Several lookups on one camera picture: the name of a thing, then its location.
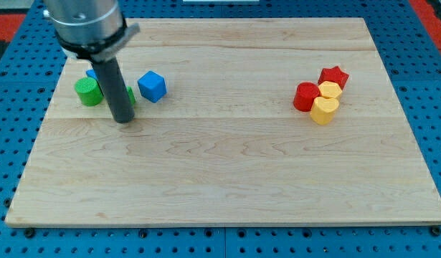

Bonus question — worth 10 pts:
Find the green cylinder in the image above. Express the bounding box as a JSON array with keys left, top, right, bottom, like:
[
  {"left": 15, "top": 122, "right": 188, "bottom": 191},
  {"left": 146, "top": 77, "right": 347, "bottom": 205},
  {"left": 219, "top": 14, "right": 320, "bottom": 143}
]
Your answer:
[{"left": 74, "top": 77, "right": 103, "bottom": 107}]

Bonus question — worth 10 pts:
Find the red star block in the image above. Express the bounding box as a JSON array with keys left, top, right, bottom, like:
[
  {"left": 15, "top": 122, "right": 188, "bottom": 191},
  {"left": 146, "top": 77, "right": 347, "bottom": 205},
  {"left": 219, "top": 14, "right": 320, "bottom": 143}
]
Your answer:
[{"left": 318, "top": 66, "right": 349, "bottom": 90}]

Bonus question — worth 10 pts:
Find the wooden board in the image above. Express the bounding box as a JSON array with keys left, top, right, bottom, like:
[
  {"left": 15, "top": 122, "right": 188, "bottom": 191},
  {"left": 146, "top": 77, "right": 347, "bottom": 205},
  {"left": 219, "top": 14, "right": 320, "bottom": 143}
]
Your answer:
[{"left": 5, "top": 18, "right": 441, "bottom": 228}]

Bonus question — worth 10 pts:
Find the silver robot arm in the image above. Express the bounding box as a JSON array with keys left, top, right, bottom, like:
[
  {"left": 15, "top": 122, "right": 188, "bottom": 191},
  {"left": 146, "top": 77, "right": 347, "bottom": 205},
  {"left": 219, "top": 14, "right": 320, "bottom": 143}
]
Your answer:
[{"left": 43, "top": 0, "right": 140, "bottom": 63}]

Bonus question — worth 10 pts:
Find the blue cube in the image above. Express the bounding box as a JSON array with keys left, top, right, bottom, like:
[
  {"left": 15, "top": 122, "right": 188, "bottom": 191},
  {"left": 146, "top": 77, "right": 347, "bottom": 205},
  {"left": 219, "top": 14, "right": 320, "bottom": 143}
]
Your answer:
[{"left": 138, "top": 70, "right": 167, "bottom": 103}]

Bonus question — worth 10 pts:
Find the small blue block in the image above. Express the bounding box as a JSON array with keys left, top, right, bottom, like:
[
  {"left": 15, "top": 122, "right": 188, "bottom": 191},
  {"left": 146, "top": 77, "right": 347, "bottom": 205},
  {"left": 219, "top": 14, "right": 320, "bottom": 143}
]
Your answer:
[{"left": 85, "top": 69, "right": 98, "bottom": 81}]

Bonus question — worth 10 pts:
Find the green star block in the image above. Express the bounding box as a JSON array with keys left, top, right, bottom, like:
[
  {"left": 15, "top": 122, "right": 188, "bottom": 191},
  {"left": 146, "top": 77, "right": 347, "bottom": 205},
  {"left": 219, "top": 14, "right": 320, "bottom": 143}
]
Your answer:
[{"left": 126, "top": 86, "right": 136, "bottom": 105}]

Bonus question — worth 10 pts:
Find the red cylinder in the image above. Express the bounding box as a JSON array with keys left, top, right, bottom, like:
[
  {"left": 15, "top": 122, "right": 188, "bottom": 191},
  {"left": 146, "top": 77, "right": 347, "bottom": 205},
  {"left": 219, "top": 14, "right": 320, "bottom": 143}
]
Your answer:
[{"left": 293, "top": 82, "right": 320, "bottom": 112}]

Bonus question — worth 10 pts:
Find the yellow pentagon block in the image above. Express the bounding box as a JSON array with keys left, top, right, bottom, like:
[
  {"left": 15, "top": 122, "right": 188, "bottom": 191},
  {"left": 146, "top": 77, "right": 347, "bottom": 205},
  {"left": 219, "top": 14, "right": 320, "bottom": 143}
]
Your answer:
[{"left": 318, "top": 81, "right": 343, "bottom": 100}]

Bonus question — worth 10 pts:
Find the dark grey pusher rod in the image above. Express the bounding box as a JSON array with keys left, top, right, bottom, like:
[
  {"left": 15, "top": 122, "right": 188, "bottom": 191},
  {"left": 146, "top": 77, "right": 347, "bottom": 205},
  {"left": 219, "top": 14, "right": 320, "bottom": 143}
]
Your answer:
[{"left": 92, "top": 58, "right": 135, "bottom": 123}]

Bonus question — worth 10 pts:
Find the yellow heart block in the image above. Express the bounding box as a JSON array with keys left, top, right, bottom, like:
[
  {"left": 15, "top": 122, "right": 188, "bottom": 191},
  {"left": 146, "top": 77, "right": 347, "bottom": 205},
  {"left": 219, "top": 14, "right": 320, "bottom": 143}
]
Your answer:
[{"left": 310, "top": 97, "right": 339, "bottom": 125}]

